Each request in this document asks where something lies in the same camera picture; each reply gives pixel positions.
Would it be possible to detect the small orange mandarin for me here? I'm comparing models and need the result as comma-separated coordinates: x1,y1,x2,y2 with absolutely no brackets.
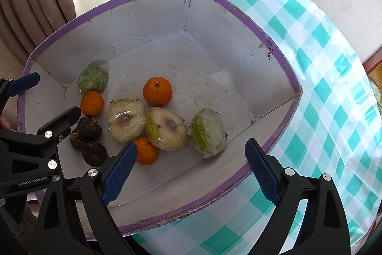
143,76,173,107
80,91,105,116
134,137,159,166

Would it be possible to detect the brown wooden frame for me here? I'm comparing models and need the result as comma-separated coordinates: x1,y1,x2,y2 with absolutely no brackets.
362,47,382,76

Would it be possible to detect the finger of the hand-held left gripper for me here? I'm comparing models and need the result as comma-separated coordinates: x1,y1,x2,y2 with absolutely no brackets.
36,106,82,154
0,72,41,114

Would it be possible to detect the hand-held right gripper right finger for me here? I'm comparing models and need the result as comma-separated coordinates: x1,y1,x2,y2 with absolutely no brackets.
244,138,350,255

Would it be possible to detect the teal white checked tablecloth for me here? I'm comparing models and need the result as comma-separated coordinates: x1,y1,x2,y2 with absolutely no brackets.
131,0,382,255

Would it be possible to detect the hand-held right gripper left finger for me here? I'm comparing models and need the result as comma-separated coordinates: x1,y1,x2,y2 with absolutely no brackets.
33,140,138,255

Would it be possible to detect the yellow floral cloth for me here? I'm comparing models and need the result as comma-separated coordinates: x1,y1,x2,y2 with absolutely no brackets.
369,77,382,114

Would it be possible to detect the dark water chestnut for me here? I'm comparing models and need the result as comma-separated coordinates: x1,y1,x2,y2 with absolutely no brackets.
81,141,108,167
78,117,102,136
70,127,88,151

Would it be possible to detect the cut pear half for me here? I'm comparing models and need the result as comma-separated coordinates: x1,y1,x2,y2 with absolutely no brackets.
145,106,189,151

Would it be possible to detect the half apple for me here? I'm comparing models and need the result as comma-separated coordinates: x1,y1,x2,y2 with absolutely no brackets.
106,98,147,143

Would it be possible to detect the person's left hand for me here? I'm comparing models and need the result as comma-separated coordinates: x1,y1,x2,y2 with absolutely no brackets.
0,117,14,132

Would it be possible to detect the white cardboard box purple rim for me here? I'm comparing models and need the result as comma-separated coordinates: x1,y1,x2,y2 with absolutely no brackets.
16,0,302,238

